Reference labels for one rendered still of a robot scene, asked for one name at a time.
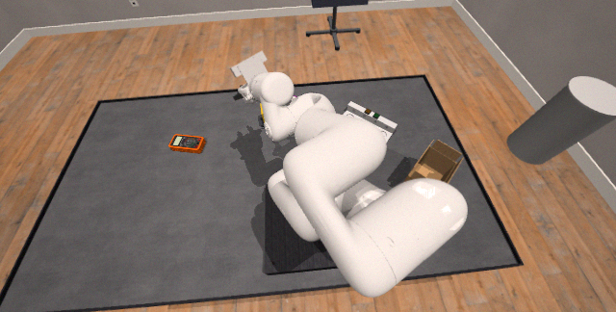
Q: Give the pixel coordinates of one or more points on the brown cardboard box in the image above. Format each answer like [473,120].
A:
[436,165]

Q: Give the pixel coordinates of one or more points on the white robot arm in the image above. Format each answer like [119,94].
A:
[375,238]

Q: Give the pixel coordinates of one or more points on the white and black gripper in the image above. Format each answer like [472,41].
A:
[244,91]

